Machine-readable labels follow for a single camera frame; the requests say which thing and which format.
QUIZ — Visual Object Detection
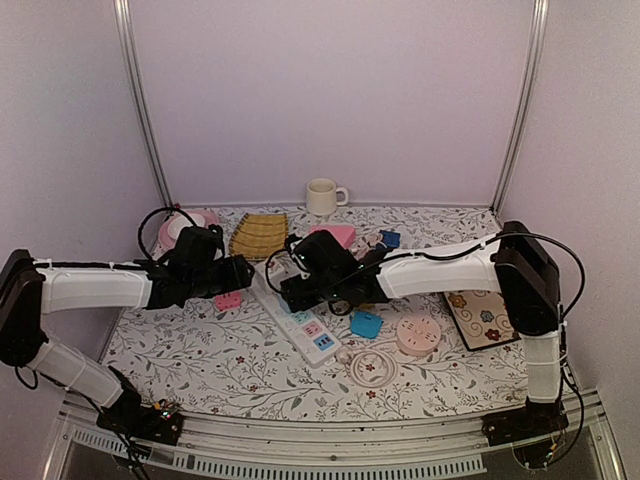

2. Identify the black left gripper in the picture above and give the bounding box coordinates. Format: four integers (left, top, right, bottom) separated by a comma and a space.
187, 253, 255, 299

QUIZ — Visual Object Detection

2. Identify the pink triangular power socket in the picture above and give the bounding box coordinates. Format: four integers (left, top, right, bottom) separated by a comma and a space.
309, 225, 356, 249

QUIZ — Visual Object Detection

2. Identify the pink plug adapter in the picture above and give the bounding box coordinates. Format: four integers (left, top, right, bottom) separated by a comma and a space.
214, 291, 242, 312

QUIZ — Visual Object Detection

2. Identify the cyan square plug adapter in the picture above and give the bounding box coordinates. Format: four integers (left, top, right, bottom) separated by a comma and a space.
350, 311, 383, 339

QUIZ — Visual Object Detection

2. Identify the dark blue cube socket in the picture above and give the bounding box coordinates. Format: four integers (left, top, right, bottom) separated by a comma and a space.
379, 230, 401, 249

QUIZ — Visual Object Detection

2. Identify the white power strip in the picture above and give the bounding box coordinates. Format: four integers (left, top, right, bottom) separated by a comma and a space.
251, 264, 342, 368

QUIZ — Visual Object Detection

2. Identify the round pink power socket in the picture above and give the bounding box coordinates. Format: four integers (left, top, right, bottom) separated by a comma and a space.
396, 316, 442, 357

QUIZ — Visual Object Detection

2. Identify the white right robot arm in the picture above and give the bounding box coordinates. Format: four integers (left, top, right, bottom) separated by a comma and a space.
279, 220, 581, 436

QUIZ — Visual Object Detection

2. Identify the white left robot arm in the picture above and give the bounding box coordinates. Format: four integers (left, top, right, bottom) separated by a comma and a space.
1, 227, 255, 434

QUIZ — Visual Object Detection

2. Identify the white bowl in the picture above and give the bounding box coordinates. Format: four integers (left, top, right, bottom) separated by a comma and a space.
167, 215, 193, 241

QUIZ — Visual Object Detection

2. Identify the pink plate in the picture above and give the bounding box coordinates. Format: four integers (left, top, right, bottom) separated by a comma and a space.
158, 209, 219, 249

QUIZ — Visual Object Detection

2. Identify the woven bamboo tray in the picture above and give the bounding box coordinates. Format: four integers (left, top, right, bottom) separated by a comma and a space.
229, 213, 289, 261

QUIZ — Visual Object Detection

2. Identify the cream ceramic mug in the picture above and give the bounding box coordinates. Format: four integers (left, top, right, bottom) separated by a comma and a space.
306, 178, 349, 216

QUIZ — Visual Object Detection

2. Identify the floral square plate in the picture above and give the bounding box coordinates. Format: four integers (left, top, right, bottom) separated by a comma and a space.
444, 291, 519, 352

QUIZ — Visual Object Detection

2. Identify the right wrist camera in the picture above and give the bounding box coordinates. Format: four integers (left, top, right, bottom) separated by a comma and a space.
284, 234, 303, 256

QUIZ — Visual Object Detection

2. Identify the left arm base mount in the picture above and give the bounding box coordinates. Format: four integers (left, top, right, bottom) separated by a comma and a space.
96, 366, 184, 446

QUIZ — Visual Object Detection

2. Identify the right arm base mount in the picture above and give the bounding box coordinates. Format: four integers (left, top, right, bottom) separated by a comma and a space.
481, 397, 569, 446

